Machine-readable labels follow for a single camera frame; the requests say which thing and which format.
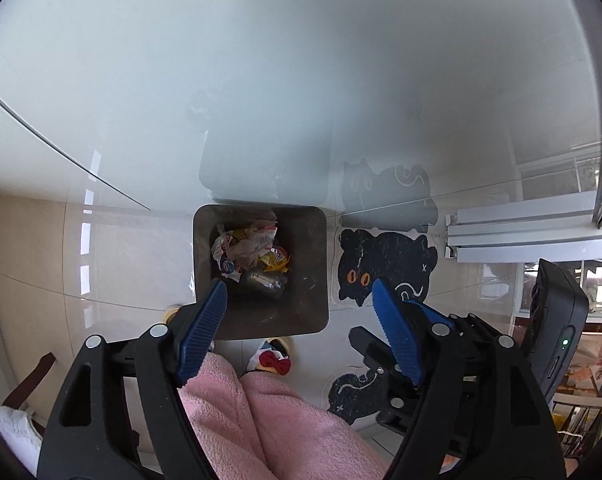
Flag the pink fleece pants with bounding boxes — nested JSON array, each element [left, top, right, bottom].
[[177, 351, 390, 480]]

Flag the colourful printed carton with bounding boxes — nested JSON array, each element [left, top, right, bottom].
[[562, 339, 602, 402]]

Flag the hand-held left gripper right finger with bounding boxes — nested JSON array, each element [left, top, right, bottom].
[[372, 279, 568, 480]]

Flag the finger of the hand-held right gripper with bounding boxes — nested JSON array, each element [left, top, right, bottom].
[[407, 299, 456, 329], [348, 326, 474, 457]]

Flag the yellow snack packet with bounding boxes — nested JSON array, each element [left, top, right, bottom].
[[257, 245, 292, 274]]

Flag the brown strap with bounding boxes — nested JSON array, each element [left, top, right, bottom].
[[3, 352, 57, 409]]

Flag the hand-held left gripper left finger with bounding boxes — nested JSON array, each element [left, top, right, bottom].
[[38, 279, 229, 480]]

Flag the crushed clear plastic bottle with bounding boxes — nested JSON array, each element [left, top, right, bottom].
[[245, 266, 290, 297]]

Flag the black cat floor mat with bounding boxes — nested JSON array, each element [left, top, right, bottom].
[[325, 365, 382, 427], [336, 228, 440, 307]]

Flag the aluminium sliding door track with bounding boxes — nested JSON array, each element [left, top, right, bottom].
[[445, 191, 602, 264]]

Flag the white fluffy cloth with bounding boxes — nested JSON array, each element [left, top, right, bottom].
[[0, 404, 45, 477]]

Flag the dark grey trash bin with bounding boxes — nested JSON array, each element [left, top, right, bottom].
[[191, 203, 330, 341]]

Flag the wrappers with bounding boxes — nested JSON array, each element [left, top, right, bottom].
[[217, 219, 280, 267]]

